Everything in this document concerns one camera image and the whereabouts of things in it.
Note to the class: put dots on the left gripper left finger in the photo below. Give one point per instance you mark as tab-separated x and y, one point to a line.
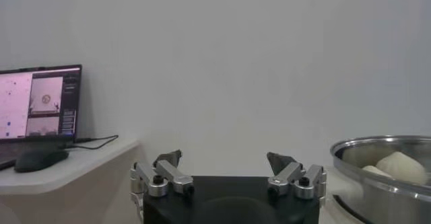
175	176

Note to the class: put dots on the perforated steel steamer basket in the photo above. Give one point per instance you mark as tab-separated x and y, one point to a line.
387	205

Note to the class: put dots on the cream electric cooker pot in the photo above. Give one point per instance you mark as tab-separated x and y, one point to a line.
336	212

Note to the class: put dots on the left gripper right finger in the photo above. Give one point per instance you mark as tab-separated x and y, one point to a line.
286	175

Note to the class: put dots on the black computer mouse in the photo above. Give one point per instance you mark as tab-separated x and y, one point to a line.
40	159

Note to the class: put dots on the white rounded side table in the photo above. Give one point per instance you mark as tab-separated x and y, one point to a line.
84	178

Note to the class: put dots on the white steamed baozi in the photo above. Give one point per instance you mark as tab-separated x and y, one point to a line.
402	168
373	171

